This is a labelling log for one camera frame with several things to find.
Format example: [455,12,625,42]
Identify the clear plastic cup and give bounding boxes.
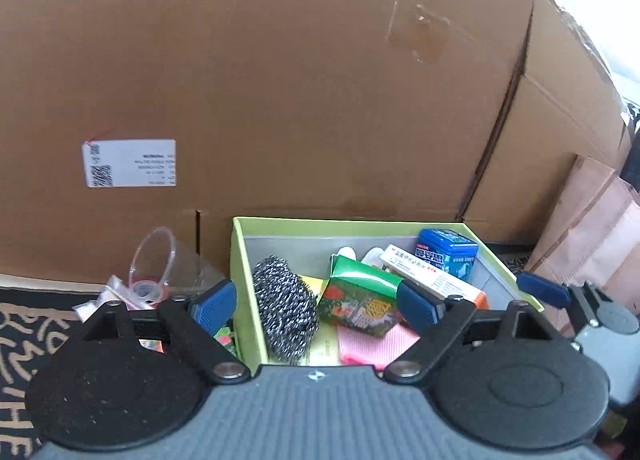
[129,227,227,299]

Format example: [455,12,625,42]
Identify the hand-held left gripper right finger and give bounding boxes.
[382,279,568,387]

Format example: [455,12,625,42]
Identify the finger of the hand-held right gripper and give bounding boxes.
[516,271,602,330]

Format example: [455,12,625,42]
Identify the light green cardboard box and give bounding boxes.
[231,217,546,367]

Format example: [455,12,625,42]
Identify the colourful printed packet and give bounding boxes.
[212,324,239,357]

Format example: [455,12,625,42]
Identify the orange and white medicine box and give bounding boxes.
[380,244,489,311]

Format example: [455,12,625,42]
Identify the green flower-printed box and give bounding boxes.
[319,254,406,339]

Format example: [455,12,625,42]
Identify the steel wool scourer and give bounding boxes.
[252,255,321,367]

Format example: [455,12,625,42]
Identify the small clear plastic bags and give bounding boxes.
[72,275,137,314]

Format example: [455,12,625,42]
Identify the brown paper bag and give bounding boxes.
[525,154,640,337]

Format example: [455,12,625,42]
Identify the black letter-printed mat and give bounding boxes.
[0,274,241,460]

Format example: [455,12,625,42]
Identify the white shipping label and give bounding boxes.
[82,139,177,189]

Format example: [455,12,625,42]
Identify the large brown cardboard box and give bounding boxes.
[0,0,633,292]

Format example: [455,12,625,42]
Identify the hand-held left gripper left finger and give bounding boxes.
[82,279,252,386]

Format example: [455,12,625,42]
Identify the blue printed box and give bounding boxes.
[416,229,480,282]

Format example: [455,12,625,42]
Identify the pink cleaning cloth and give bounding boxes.
[336,323,422,367]

